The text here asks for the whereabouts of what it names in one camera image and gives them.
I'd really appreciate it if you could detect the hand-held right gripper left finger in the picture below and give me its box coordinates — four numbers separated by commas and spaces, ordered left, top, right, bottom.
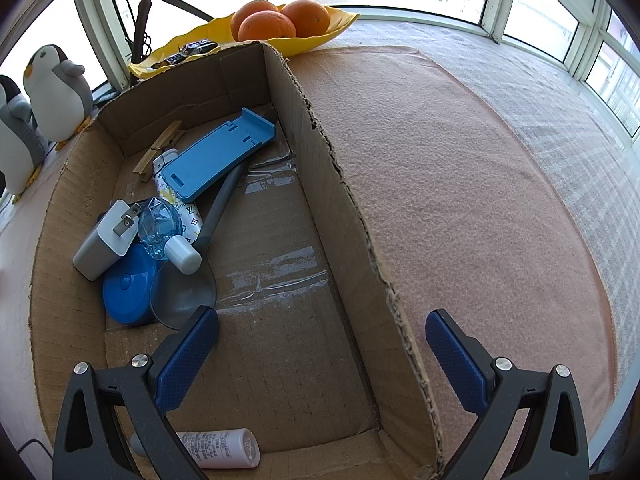
52, 305, 221, 480

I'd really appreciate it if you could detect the pile of wrapped candies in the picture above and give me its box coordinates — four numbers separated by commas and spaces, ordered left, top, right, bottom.
152, 39, 221, 70

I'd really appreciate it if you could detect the black tripod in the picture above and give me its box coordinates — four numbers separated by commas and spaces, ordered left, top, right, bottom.
127, 0, 216, 61

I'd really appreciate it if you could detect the orange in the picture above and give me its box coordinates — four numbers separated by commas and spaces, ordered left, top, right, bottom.
280, 0, 331, 38
238, 10, 297, 42
230, 0, 278, 41

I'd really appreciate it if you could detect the blue round tape measure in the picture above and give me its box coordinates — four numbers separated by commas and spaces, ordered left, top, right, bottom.
102, 244, 160, 327

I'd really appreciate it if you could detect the white tube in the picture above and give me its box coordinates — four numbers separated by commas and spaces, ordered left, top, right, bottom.
130, 428, 261, 470

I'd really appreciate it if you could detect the white window frame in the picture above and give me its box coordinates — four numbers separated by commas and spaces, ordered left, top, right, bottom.
0, 0, 640, 211

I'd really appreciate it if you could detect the small grey penguin plush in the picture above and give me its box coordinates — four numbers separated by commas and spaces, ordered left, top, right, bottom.
23, 44, 94, 151

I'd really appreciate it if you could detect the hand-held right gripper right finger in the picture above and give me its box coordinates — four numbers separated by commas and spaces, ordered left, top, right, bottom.
425, 309, 591, 480

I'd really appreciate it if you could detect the clear blue bottle white cap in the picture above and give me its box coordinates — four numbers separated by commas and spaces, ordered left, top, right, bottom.
137, 197, 202, 276

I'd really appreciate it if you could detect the yellow leaf-shaped bowl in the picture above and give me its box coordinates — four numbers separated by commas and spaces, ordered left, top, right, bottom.
127, 5, 361, 80

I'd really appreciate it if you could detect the white checkered cloth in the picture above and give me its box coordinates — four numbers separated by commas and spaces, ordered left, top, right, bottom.
325, 20, 640, 396

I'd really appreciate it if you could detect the blue phone stand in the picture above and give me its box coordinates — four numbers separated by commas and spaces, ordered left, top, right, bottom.
160, 107, 277, 202

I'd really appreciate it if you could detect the grey plastic spoon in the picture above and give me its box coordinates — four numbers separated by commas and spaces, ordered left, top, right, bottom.
149, 110, 278, 331

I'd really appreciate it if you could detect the cardboard box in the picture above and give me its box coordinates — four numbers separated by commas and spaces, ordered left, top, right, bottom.
27, 41, 446, 480

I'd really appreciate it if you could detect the white patterned lighter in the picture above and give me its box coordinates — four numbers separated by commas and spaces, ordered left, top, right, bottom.
152, 149, 203, 243

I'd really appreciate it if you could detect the large grey penguin plush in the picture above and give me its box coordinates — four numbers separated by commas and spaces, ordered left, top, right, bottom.
0, 75, 48, 204

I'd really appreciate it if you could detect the white charger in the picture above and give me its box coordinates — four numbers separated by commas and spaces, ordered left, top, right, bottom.
73, 199, 141, 281

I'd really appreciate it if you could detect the wooden clothespin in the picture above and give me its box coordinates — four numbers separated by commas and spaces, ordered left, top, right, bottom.
133, 120, 185, 182

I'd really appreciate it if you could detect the black cable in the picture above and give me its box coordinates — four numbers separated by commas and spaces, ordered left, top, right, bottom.
17, 439, 53, 463

